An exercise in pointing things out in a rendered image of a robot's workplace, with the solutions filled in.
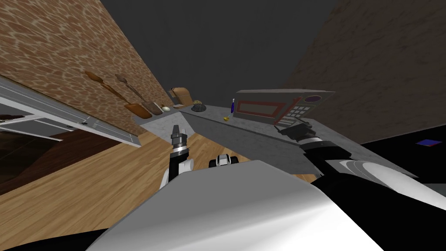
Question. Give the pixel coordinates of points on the brown bread box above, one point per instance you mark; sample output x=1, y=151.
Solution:
x=182, y=96

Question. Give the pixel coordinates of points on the grey microwave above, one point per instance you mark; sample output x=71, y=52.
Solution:
x=313, y=104

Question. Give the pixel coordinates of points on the white cabinet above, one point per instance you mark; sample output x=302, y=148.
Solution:
x=52, y=108

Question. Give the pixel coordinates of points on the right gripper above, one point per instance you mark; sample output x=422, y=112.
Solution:
x=296, y=132

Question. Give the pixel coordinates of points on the light brown wooden spatula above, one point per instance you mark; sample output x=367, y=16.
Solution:
x=136, y=108

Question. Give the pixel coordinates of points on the blue bottle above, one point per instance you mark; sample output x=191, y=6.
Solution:
x=232, y=106

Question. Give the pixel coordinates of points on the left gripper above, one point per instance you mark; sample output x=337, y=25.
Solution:
x=179, y=140

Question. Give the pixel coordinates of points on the dark grey bowl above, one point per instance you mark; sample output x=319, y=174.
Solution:
x=198, y=107

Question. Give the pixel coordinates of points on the dark brown wooden spatula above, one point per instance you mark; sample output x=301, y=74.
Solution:
x=153, y=108

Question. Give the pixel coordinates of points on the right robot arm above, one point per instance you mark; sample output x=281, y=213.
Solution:
x=366, y=216

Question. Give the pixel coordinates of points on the red-framed microwave door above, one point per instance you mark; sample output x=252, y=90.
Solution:
x=258, y=108

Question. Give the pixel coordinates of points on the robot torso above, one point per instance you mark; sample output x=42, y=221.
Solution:
x=226, y=209

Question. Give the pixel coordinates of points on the blue and red flat thing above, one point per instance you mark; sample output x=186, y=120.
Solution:
x=429, y=142

